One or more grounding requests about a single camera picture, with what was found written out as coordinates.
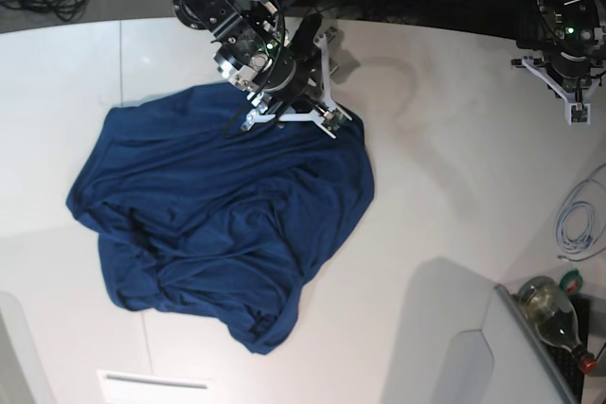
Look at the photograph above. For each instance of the clear plastic bottle red cap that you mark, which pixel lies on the clear plastic bottle red cap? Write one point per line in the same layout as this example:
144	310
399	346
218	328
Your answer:
552	316

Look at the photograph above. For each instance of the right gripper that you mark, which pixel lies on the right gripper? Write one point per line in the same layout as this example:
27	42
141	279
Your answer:
257	56

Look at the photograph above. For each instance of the green tape roll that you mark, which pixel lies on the green tape roll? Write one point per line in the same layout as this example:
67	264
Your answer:
571	283

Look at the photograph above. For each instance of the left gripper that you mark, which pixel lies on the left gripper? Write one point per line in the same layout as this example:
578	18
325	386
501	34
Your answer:
566	75

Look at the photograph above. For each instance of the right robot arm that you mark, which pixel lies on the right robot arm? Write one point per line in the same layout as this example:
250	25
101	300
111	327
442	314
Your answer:
301	97

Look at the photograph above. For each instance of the dark blue t-shirt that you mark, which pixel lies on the dark blue t-shirt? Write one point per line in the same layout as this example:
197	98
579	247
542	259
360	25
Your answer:
194	219

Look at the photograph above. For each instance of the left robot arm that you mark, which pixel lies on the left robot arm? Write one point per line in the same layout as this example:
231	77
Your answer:
565	45

